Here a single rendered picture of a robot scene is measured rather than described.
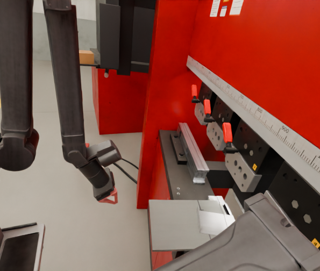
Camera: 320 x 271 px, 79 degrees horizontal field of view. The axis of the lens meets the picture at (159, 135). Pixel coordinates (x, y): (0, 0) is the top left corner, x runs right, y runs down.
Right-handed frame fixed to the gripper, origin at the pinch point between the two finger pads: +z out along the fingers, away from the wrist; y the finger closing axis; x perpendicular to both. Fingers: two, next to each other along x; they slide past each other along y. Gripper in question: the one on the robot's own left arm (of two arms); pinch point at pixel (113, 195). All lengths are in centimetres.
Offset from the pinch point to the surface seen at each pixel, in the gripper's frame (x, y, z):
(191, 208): -22.8, -12.1, 11.2
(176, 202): -18.8, -8.5, 9.1
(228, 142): -40.6, -12.0, -10.6
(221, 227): -28.5, -21.5, 13.8
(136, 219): 18, 58, 103
